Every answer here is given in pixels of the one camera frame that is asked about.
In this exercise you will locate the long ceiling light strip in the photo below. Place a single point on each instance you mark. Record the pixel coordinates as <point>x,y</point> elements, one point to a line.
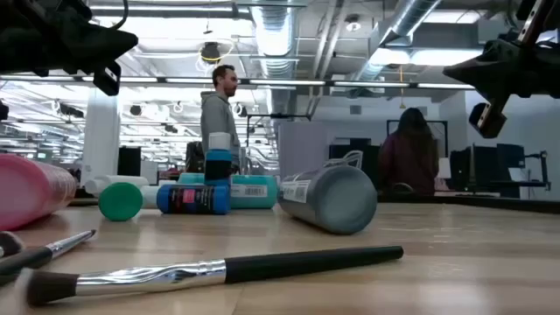
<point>372,84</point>

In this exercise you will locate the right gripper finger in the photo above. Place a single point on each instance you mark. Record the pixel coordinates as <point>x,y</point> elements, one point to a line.
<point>490,70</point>
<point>486,119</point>

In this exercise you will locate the person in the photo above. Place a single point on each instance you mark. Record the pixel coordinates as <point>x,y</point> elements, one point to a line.
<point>216,118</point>
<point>409,162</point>

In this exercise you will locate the black background monitor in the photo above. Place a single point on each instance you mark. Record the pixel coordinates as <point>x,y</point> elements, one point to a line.
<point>194,157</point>

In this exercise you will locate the slanted silver ventilation duct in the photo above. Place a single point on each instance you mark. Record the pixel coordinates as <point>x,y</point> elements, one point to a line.
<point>407,17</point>

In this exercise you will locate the large teal paint bottle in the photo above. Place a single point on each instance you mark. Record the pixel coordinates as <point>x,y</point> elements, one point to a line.
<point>256,197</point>

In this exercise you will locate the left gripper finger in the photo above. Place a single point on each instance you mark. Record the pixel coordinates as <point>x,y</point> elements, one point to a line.
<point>100,46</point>
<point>107,79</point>

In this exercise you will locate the grey partition panel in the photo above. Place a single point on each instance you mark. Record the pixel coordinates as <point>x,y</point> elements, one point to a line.
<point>302,144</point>

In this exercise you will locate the clear plastic bin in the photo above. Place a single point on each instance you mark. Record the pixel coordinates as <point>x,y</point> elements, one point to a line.
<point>350,158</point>

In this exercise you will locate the green exit sign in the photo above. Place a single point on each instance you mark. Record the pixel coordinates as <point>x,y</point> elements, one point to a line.
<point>41,155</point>

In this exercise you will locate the grey plastic cup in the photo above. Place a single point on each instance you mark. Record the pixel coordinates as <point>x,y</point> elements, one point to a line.
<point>332,201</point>

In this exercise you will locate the white building column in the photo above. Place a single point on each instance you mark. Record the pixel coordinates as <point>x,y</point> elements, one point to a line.
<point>100,140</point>

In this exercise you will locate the small blue paint bottle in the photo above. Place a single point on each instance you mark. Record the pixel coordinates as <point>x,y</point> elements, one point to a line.
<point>192,199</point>

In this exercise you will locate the red paint bottle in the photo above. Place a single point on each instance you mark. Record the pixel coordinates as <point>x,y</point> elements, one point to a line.
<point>30,192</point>

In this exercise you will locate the wide silver ventilation duct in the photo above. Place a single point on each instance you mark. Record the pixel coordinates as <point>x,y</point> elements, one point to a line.
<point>273,39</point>

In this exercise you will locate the white table lamp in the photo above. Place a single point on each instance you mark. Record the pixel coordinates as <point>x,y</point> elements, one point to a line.
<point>444,168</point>

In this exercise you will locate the small green paint bottle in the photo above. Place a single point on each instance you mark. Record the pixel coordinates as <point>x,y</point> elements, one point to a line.
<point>120,201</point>

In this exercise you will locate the black cabinet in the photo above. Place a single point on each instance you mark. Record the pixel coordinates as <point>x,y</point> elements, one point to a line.
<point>129,162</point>

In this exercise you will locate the light blue black-labelled bottle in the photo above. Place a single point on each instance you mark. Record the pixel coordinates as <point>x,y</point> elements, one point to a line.
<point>218,164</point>

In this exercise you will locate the dark desk monitors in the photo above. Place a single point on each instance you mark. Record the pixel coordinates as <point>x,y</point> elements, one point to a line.
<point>485,168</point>

